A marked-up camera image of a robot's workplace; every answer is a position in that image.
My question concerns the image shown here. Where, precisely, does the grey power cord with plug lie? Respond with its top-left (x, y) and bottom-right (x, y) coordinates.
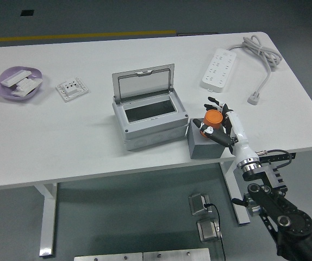
top-left (228, 34), bottom-right (283, 105)

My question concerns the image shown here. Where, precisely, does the yellow floor tape line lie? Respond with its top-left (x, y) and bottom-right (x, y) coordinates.
top-left (0, 29), bottom-right (177, 43)

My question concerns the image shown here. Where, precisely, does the grey electrical box with lid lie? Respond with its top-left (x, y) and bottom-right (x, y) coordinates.
top-left (111, 64), bottom-right (189, 152)

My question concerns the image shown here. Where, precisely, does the orange cylinder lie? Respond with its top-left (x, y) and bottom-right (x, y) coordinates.
top-left (202, 109), bottom-right (224, 139)

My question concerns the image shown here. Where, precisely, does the purple plate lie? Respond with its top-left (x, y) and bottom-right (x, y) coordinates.
top-left (0, 66), bottom-right (43, 103)

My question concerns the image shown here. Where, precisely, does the white plastic clip piece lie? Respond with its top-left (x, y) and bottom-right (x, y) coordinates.
top-left (15, 77), bottom-right (43, 92)

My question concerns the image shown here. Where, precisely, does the metal base plate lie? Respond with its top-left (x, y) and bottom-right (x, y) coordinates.
top-left (142, 247), bottom-right (211, 261)
top-left (73, 253), bottom-right (143, 261)

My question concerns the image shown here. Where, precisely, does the grey cube with round hole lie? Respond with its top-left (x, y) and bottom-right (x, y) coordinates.
top-left (187, 117), bottom-right (234, 160)

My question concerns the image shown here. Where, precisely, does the long white terminal block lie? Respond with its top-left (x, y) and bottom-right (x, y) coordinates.
top-left (0, 70), bottom-right (32, 88)

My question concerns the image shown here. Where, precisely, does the flat white plastic piece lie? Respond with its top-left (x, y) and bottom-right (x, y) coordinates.
top-left (10, 88), bottom-right (36, 97)

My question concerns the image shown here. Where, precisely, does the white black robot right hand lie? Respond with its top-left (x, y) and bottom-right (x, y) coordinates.
top-left (191, 95), bottom-right (260, 167)

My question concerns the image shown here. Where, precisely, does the white wall socket panel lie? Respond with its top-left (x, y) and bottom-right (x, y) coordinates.
top-left (55, 77), bottom-right (89, 102)

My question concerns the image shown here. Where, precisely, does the metal floor socket box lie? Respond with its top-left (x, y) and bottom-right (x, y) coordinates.
top-left (188, 192), bottom-right (211, 216)
top-left (196, 217), bottom-right (222, 243)

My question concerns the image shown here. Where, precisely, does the white table leg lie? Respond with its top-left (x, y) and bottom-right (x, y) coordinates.
top-left (220, 160), bottom-right (251, 226)
top-left (33, 182), bottom-right (58, 258)

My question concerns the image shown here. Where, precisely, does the black floor cable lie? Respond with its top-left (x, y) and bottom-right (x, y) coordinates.
top-left (203, 202), bottom-right (227, 261)

